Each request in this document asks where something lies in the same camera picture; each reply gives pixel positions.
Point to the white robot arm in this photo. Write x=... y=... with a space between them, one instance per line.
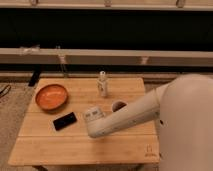
x=184 y=108

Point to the small white bottle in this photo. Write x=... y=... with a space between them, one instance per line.
x=102 y=84

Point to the white cup with dark liquid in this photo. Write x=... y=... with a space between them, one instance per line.
x=117 y=105

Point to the black smartphone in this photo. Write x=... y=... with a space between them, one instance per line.
x=64 y=121

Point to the orange bowl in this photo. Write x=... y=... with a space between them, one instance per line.
x=51 y=96

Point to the wooden table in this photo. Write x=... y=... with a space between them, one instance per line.
x=38 y=143

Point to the grey horizontal rail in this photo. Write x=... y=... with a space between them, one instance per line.
x=105 y=57

